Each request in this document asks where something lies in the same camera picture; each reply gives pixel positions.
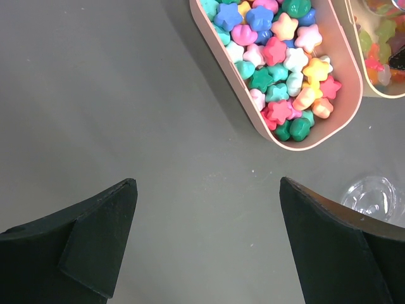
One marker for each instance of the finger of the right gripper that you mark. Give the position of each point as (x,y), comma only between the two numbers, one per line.
(397,60)

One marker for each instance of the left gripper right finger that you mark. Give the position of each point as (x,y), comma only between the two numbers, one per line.
(341,256)

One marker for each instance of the pink tray of opaque candies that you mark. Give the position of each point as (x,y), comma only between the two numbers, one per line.
(289,64)

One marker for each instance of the beige tray of jelly candies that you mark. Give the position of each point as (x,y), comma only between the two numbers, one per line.
(375,30)

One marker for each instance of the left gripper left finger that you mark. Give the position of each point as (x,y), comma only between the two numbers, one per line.
(70,256)

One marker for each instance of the clear plastic jar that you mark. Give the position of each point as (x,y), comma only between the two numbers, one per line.
(377,197)

